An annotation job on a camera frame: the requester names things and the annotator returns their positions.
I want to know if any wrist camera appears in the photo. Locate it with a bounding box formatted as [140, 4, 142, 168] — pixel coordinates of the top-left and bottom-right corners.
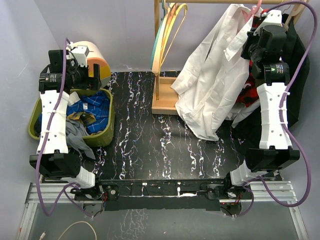
[253, 9, 282, 36]
[66, 42, 90, 68]

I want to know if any cream wooden hanger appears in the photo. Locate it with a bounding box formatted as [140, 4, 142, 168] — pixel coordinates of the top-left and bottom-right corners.
[283, 3, 305, 30]

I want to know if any black garment on rack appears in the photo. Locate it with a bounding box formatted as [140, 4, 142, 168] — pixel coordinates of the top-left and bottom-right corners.
[232, 20, 310, 155]

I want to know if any olive green laundry basket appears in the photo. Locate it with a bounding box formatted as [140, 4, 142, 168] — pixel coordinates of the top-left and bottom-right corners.
[27, 88, 115, 147]

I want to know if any white shirt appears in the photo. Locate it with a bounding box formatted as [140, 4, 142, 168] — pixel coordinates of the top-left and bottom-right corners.
[171, 4, 253, 141]

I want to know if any pink hanger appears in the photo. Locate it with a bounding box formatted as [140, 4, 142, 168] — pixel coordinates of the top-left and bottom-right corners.
[242, 0, 263, 23]

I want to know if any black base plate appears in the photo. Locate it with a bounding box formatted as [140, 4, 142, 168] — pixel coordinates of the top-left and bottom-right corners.
[94, 178, 253, 213]

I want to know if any red plaid shirt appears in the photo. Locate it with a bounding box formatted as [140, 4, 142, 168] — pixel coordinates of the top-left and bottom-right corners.
[236, 14, 263, 108]

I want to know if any round pastel drawer cabinet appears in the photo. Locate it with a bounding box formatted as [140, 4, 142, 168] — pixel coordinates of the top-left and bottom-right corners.
[74, 41, 111, 88]

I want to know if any yellow hanger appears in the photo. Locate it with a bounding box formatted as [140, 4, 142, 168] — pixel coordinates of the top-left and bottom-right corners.
[160, 3, 188, 71]

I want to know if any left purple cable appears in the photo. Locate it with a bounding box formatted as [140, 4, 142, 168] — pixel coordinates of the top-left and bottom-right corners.
[34, 37, 93, 218]

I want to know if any blue garment in basket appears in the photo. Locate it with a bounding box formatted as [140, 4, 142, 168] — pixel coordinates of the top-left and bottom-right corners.
[35, 90, 110, 138]

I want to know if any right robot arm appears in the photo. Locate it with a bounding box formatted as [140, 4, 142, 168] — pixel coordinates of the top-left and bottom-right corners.
[222, 25, 300, 199]

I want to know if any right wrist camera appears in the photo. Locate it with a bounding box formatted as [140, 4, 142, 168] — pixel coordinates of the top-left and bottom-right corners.
[253, 9, 282, 36]

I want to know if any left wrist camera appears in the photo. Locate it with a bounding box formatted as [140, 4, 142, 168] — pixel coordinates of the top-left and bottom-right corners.
[66, 42, 90, 68]

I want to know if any grey garment in basket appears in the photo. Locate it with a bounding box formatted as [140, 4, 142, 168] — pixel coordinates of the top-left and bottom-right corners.
[65, 118, 95, 160]

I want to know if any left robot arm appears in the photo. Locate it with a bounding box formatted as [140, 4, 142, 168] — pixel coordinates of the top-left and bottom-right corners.
[29, 45, 104, 200]

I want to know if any wooden clothes rack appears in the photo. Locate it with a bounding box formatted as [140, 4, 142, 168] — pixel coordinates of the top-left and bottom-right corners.
[151, 0, 310, 116]

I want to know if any aluminium frame rail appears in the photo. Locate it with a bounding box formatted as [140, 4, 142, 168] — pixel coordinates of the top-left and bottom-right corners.
[17, 181, 309, 240]

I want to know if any beige cable on floor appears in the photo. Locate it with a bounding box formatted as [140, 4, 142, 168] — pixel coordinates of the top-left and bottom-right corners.
[38, 220, 98, 240]

